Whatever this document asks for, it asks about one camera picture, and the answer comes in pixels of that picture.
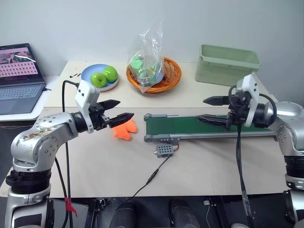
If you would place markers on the white side table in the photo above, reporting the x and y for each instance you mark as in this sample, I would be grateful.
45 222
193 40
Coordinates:
35 114

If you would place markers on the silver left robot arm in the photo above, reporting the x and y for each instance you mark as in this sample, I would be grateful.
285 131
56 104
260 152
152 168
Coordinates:
45 140

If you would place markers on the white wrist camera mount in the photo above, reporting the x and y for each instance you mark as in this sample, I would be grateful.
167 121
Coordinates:
85 93
250 88

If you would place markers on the light blue plate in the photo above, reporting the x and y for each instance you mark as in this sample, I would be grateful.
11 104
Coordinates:
88 71

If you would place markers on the clear plastic bag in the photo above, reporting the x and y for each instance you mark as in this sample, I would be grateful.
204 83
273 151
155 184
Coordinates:
148 52

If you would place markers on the small black screws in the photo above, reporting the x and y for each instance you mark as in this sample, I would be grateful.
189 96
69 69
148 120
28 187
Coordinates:
74 75

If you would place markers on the red tape strip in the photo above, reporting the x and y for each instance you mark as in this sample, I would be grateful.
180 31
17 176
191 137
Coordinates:
69 205

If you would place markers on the green apple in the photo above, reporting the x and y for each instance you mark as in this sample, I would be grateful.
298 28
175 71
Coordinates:
98 79
111 73

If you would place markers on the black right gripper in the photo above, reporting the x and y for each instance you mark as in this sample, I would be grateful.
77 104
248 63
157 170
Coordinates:
238 109

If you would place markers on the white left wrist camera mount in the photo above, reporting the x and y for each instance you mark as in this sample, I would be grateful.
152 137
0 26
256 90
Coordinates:
85 93

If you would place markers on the grey perforated controller box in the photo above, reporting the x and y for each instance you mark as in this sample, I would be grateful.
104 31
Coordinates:
164 150

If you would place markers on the pale green plastic bin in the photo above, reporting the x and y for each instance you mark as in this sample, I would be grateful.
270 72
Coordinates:
225 69

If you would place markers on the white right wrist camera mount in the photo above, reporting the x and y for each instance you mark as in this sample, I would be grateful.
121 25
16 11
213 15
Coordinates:
250 88

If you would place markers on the green conveyor belt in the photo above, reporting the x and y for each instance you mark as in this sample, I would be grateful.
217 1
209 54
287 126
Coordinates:
171 124

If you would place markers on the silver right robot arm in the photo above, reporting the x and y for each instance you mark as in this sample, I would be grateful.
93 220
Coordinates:
291 128

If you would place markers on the orange woven basket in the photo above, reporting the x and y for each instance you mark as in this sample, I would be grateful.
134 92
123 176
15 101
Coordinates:
173 76

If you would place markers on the grey laptop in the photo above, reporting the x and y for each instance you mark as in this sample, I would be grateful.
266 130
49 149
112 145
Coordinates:
19 92

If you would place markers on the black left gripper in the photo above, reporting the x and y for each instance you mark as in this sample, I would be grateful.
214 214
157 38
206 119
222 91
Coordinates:
98 118

